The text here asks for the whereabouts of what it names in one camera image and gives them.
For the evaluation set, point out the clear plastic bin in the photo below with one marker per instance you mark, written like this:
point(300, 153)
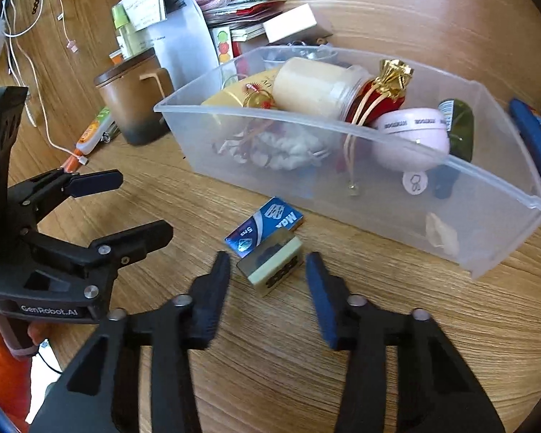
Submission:
point(478, 216)

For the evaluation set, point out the white paper bag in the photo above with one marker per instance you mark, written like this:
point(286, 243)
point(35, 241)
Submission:
point(180, 49)

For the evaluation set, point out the pink orange pen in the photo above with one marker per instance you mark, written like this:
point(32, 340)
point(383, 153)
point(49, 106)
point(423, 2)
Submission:
point(74, 162)

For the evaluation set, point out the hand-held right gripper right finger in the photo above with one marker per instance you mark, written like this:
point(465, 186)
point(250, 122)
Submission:
point(321, 295)

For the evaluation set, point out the person's left forearm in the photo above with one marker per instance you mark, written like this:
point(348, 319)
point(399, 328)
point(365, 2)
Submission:
point(4, 379)

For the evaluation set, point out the small beige object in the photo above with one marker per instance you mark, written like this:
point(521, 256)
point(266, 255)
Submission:
point(442, 232)

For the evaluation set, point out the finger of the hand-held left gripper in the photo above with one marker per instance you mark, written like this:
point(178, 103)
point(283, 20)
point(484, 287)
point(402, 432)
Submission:
point(137, 238)
point(94, 181)

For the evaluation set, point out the person's left hand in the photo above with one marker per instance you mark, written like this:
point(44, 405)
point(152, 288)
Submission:
point(37, 333)

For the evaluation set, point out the brown mug with lid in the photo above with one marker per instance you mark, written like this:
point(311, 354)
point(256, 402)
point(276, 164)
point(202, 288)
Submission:
point(130, 103)

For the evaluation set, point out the small blue box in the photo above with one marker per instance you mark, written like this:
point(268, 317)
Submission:
point(261, 223)

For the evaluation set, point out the cream yellow tube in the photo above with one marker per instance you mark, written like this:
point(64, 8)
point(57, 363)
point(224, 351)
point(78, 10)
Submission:
point(225, 97)

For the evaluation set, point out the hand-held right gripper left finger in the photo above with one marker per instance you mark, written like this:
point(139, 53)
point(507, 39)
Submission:
point(214, 295)

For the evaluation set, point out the white paper receipt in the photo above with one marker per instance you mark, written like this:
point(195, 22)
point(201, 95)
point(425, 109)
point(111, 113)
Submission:
point(144, 7)

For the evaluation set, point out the blue patterned pouch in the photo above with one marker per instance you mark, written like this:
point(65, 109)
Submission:
point(534, 144)

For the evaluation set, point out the clear plastic bowl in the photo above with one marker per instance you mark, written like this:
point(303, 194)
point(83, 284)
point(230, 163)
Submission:
point(315, 53)

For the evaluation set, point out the pink round case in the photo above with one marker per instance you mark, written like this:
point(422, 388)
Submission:
point(410, 140)

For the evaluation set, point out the cream jar with purple label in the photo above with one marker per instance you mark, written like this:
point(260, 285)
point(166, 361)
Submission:
point(306, 85)

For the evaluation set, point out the green spray bottle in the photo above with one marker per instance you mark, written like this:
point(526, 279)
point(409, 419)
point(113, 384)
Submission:
point(124, 31)

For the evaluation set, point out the white cardboard box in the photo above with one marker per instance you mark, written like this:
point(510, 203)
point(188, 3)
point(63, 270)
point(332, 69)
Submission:
point(291, 22)

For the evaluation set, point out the small orange bottle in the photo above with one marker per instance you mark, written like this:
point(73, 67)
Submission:
point(116, 57)

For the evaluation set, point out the beige black eraser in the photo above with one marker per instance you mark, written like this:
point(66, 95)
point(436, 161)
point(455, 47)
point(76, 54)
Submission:
point(275, 262)

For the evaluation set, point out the fruit sticker strip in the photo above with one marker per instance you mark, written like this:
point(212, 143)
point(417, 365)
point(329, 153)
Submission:
point(222, 46)

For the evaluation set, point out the dark green small bottle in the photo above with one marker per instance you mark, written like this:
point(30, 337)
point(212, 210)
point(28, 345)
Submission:
point(462, 135)

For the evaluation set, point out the orange white glue tube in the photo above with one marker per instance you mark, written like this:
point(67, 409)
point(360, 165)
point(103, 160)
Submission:
point(92, 133)

